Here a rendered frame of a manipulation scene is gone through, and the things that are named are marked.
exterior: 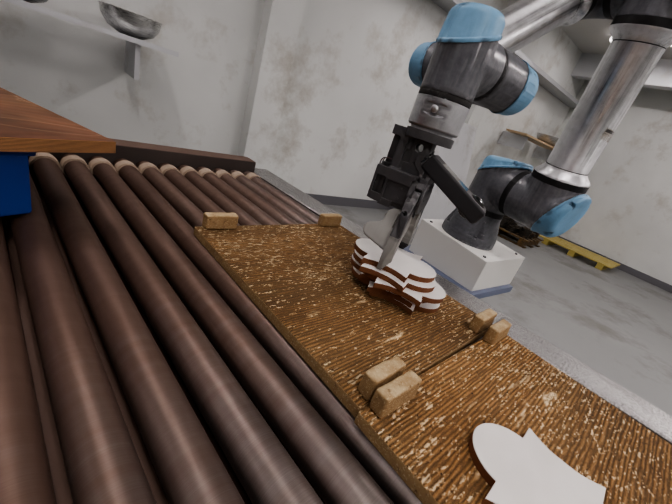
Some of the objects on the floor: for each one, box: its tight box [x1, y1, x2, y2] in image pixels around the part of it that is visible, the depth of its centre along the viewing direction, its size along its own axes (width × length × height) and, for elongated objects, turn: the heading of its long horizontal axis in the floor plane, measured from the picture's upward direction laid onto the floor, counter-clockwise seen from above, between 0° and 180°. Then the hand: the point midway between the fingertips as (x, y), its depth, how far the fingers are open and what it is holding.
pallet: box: [539, 235, 621, 270], centre depth 644 cm, size 130×90×12 cm
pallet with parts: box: [498, 215, 544, 248], centre depth 614 cm, size 81×118×43 cm
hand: (394, 258), depth 55 cm, fingers open, 12 cm apart
